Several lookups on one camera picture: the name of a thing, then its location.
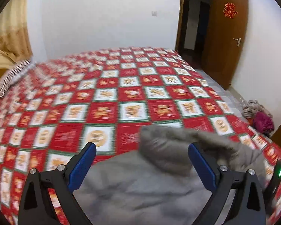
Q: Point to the silver door handle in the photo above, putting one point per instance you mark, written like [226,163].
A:
[238,41]

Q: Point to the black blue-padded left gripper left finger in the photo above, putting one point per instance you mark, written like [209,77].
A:
[36,206]

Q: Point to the dark wooden door frame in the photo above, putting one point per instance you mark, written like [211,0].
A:
[192,25]

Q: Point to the magenta garment on floor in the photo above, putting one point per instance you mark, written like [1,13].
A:
[263,123]

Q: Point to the brown wooden door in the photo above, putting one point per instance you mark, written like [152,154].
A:
[221,53]

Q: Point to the grey puffer jacket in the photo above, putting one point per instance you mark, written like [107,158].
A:
[157,183]

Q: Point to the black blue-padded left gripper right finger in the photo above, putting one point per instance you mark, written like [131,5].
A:
[247,206]

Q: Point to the white wall switch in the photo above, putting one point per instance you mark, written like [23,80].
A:
[154,13]

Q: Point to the red double-happiness door sticker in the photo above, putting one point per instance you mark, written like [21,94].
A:
[229,10]

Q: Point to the red white patchwork bedspread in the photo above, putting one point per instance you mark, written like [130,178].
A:
[105,97]

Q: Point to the striped grey pillow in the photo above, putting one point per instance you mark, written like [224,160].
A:
[14,74]

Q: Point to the beige gold curtain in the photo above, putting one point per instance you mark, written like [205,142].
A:
[14,39]

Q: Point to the beige clothes pile on floor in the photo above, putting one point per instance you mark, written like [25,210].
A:
[251,107]

